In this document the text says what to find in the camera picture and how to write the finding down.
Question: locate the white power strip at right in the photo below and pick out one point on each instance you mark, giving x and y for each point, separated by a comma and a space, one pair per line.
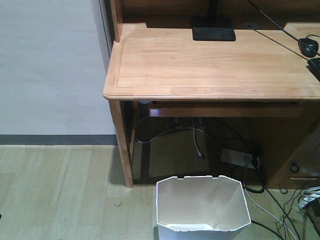
306, 201

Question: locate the white plastic trash bin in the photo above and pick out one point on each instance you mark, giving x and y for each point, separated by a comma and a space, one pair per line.
200, 208

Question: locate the black monitor stand base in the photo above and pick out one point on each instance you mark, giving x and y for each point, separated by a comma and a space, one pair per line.
212, 27

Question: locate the black computer mouse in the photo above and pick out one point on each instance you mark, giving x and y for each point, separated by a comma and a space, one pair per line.
308, 47

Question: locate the white power strip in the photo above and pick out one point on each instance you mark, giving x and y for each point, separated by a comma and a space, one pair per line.
237, 158
306, 201

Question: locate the light wooden desk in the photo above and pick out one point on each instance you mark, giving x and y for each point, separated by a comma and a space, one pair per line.
260, 74

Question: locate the black keyboard corner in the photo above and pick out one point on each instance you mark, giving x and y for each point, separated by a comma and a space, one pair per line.
314, 67

